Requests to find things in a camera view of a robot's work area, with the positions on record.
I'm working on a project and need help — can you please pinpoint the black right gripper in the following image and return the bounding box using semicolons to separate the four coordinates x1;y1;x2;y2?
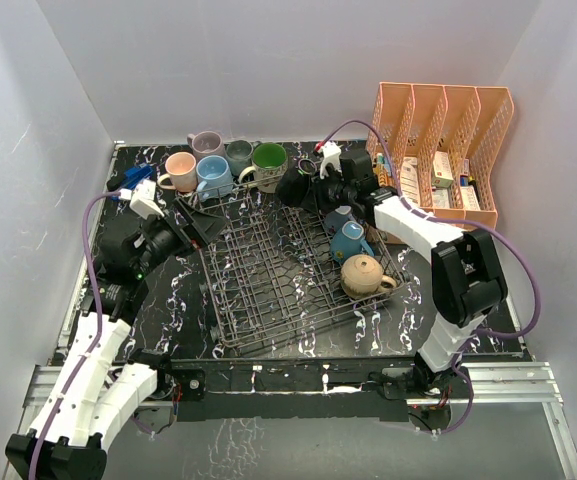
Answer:
301;167;355;215

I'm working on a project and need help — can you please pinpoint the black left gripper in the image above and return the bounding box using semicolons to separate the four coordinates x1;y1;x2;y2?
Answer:
133;198;228;277

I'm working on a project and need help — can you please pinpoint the small grey-blue heart mug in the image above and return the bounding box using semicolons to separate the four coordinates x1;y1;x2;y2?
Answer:
324;205;357;234

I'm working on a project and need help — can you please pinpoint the cream scalloped mug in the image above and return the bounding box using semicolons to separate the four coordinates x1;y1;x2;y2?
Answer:
274;159;319;210

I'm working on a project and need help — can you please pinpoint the teal floral mug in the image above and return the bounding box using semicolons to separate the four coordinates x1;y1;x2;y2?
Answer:
330;220;375;265

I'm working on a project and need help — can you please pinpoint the tan brown mug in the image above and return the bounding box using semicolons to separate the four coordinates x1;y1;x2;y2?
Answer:
341;254;399;299

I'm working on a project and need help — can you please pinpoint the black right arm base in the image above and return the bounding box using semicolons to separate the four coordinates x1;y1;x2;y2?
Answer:
368;353;474;409

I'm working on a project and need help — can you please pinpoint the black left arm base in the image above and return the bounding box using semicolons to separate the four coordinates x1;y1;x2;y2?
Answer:
128;348;206;404

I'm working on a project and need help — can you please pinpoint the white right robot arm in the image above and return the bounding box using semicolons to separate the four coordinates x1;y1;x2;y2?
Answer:
313;150;508;397

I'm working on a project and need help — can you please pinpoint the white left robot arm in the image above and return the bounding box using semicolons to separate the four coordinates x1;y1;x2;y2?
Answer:
5;198;226;479

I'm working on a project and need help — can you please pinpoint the light blue mug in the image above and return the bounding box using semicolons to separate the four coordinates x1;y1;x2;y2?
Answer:
196;155;233;202

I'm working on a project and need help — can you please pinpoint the peach pink speckled mug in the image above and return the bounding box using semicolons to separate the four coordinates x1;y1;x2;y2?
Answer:
157;152;198;193

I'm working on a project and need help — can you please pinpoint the dark grey-green mug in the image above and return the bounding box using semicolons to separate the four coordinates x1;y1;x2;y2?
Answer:
225;140;260;176

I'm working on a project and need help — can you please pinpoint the lilac mug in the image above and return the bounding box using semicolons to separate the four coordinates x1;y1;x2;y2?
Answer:
187;131;226;162

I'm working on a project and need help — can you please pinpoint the blue stapler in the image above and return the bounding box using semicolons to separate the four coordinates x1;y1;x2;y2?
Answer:
105;163;154;201

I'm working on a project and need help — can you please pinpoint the white mug green inside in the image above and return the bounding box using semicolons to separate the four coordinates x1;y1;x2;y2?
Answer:
238;142;288;194

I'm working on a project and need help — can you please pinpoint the orange plastic file organizer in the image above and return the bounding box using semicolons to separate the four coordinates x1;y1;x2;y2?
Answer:
367;82;514;227

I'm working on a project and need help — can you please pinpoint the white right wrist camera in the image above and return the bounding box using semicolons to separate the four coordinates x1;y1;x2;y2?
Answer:
314;140;342;179

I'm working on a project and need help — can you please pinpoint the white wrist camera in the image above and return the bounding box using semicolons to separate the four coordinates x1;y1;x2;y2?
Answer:
118;179;164;219
314;140;342;179

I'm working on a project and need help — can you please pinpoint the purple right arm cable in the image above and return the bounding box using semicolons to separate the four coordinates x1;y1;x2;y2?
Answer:
317;118;542;434

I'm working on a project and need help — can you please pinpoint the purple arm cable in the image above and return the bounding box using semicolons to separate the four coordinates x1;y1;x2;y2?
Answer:
317;118;542;434
27;192;179;480

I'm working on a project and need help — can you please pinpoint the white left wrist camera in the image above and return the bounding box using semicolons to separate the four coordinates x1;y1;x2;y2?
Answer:
118;179;164;219

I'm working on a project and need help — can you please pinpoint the grey wire dish rack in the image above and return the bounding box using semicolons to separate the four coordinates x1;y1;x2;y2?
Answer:
191;184;408;357

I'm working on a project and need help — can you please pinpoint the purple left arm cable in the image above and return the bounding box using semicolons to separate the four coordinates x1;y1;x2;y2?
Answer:
27;192;179;480

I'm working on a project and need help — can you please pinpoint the aluminium frame rail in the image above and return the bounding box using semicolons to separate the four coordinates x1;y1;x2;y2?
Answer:
17;362;577;479

